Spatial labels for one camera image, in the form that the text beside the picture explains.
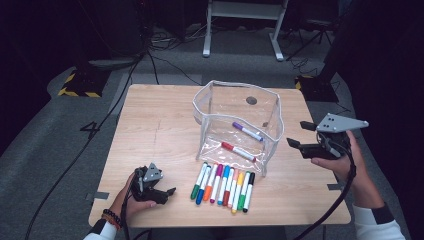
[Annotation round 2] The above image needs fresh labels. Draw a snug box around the red marker pen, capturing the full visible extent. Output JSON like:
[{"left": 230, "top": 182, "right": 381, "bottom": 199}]
[{"left": 221, "top": 141, "right": 257, "bottom": 163}]

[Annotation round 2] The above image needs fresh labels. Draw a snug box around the light blue marker pen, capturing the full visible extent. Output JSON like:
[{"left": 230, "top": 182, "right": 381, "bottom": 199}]
[{"left": 217, "top": 164, "right": 232, "bottom": 206}]

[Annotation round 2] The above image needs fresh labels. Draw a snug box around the white desk frame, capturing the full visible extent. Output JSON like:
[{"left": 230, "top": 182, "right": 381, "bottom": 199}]
[{"left": 202, "top": 0, "right": 290, "bottom": 62}]

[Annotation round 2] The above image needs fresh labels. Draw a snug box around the black yellow striped base plate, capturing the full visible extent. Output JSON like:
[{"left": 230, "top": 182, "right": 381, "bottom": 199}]
[{"left": 57, "top": 68, "right": 111, "bottom": 98}]

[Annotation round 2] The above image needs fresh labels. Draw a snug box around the person's left hand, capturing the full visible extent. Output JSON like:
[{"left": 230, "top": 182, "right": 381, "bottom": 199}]
[{"left": 110, "top": 173, "right": 158, "bottom": 220}]

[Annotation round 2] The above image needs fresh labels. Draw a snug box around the brown marker pen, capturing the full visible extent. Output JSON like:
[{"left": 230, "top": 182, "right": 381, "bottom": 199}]
[{"left": 222, "top": 167, "right": 235, "bottom": 207}]

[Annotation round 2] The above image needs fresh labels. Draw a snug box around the black tripod stand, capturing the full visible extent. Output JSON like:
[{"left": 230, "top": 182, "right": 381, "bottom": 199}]
[{"left": 285, "top": 18, "right": 334, "bottom": 62}]

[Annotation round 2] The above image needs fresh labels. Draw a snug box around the grey stand base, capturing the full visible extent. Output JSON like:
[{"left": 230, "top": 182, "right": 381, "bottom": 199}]
[{"left": 88, "top": 57, "right": 141, "bottom": 71}]

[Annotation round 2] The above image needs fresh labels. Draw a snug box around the thin black floor cable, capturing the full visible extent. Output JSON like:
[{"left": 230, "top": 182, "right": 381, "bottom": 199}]
[{"left": 146, "top": 53, "right": 203, "bottom": 86}]

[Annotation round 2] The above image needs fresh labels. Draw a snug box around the yellow marker pen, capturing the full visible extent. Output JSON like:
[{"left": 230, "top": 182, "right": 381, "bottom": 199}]
[{"left": 231, "top": 171, "right": 245, "bottom": 215}]

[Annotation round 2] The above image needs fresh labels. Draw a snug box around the dark curtain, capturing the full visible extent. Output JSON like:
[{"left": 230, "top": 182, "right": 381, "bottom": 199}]
[
  {"left": 319, "top": 0, "right": 424, "bottom": 240},
  {"left": 0, "top": 0, "right": 148, "bottom": 148}
]

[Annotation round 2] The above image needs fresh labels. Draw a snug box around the long black floor cable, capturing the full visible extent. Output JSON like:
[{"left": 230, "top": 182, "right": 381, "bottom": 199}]
[{"left": 24, "top": 49, "right": 148, "bottom": 240}]

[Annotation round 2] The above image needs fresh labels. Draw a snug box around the orange beaded bracelet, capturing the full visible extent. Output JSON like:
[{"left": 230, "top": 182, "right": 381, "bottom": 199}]
[{"left": 100, "top": 213, "right": 121, "bottom": 232}]

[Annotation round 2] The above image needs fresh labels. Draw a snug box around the purple marker pen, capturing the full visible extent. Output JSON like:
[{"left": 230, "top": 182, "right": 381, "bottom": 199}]
[{"left": 232, "top": 121, "right": 264, "bottom": 143}]

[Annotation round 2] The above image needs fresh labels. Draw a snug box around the hand-held gripper cable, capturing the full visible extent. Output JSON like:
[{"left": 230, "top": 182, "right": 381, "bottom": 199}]
[
  {"left": 292, "top": 133, "right": 358, "bottom": 240},
  {"left": 119, "top": 194, "right": 151, "bottom": 240}
]

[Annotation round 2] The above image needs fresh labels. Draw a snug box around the light green marker pen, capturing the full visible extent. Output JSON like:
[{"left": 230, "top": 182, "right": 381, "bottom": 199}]
[{"left": 237, "top": 171, "right": 252, "bottom": 211}]

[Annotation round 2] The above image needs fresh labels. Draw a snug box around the pink marker pen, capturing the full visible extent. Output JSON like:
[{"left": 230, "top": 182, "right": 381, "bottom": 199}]
[{"left": 227, "top": 168, "right": 240, "bottom": 209}]

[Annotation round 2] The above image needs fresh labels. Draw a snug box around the clear plastic pouch white trim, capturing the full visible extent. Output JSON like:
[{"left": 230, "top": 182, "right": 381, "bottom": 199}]
[{"left": 192, "top": 79, "right": 285, "bottom": 178}]

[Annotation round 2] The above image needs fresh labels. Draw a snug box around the left hand-held gripper cable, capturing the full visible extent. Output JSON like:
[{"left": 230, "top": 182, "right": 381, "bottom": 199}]
[{"left": 119, "top": 194, "right": 151, "bottom": 240}]

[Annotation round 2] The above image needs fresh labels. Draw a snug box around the person's right hand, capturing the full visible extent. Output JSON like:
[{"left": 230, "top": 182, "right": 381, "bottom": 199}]
[{"left": 310, "top": 130, "right": 368, "bottom": 192}]

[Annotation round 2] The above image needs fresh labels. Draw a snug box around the row of mixed markers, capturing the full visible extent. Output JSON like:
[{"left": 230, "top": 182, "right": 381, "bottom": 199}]
[{"left": 190, "top": 161, "right": 256, "bottom": 215}]

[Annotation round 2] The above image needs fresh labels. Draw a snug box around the black beaded bracelet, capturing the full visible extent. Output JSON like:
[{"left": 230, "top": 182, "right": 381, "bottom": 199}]
[{"left": 102, "top": 208, "right": 124, "bottom": 228}]

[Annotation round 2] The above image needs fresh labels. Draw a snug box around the right hand-held gripper cable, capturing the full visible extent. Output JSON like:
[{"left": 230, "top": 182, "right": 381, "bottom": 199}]
[{"left": 292, "top": 133, "right": 358, "bottom": 240}]

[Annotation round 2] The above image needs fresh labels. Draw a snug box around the black base plate yellow corner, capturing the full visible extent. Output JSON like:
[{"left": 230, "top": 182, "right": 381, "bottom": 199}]
[{"left": 294, "top": 74, "right": 339, "bottom": 103}]

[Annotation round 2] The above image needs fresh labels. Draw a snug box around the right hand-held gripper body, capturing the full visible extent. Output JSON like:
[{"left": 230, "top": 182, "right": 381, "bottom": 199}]
[{"left": 299, "top": 113, "right": 370, "bottom": 161}]

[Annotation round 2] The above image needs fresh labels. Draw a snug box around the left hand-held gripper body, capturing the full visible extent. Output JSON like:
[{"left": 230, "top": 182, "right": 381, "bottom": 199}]
[{"left": 130, "top": 162, "right": 168, "bottom": 204}]

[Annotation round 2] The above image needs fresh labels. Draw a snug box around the tangle of floor cables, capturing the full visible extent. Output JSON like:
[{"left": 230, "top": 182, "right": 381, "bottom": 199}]
[{"left": 149, "top": 28, "right": 209, "bottom": 51}]

